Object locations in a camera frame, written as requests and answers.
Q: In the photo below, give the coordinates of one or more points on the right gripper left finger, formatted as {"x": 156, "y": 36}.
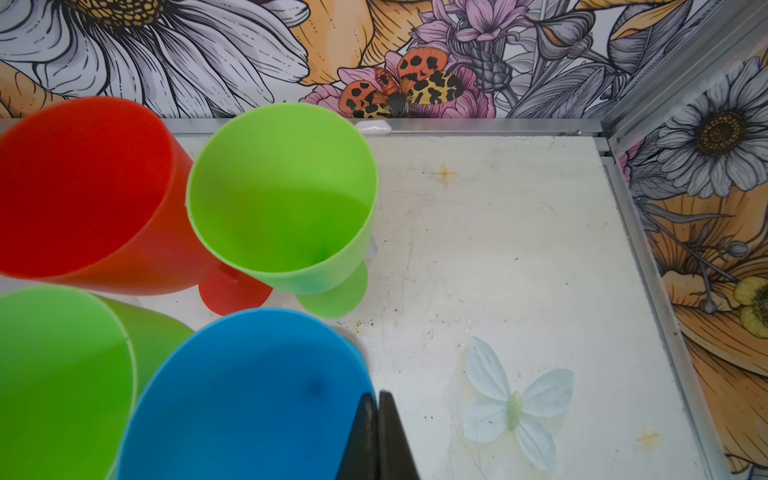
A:
{"x": 361, "y": 456}

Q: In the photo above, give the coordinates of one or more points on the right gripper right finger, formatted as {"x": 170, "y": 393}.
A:
{"x": 395, "y": 458}

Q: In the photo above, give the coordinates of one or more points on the blue wine glass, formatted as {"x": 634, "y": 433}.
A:
{"x": 260, "y": 394}

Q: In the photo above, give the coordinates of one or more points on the green wine glass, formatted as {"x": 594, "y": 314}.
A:
{"x": 73, "y": 368}
{"x": 287, "y": 194}

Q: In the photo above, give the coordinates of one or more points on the red wine glass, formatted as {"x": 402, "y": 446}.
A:
{"x": 93, "y": 196}

